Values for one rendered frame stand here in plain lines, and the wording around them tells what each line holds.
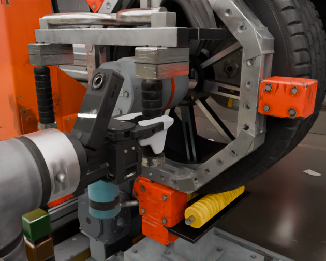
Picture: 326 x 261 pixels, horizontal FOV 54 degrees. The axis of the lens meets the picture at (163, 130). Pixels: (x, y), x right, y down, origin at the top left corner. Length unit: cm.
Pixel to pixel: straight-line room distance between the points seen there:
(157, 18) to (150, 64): 8
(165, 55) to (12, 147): 27
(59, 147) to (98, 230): 83
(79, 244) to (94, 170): 101
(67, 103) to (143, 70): 72
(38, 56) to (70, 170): 42
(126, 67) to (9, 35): 49
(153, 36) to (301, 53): 33
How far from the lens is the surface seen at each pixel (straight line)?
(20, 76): 110
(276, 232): 181
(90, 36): 67
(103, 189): 88
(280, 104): 65
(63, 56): 81
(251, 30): 66
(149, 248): 124
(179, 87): 77
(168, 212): 89
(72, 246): 146
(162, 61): 52
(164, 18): 54
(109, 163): 48
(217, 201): 91
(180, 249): 117
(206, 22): 60
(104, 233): 122
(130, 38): 59
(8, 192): 37
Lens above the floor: 97
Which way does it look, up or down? 17 degrees down
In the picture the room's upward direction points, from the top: straight up
